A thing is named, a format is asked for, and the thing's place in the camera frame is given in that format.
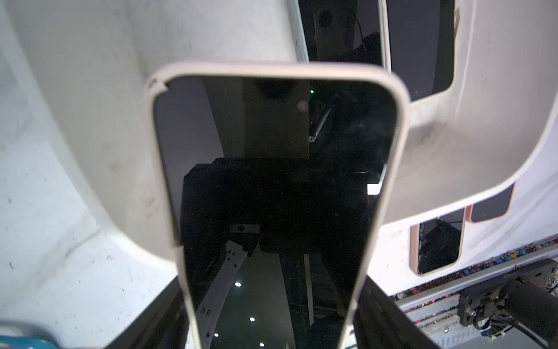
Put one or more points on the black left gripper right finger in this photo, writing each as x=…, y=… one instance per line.
x=379, y=323

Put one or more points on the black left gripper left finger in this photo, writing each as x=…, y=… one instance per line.
x=163, y=324

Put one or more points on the black phone tan case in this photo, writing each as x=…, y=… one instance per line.
x=437, y=243

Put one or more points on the black phone pink case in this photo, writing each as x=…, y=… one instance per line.
x=490, y=208

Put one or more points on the black phone cream case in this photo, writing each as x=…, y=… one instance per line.
x=277, y=178

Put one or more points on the black phone beige case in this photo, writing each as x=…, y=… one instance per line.
x=422, y=44

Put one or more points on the black phone mint case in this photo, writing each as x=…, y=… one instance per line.
x=340, y=31

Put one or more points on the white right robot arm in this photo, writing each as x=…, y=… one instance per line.
x=533, y=307

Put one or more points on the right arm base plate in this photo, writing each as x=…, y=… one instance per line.
x=484, y=298

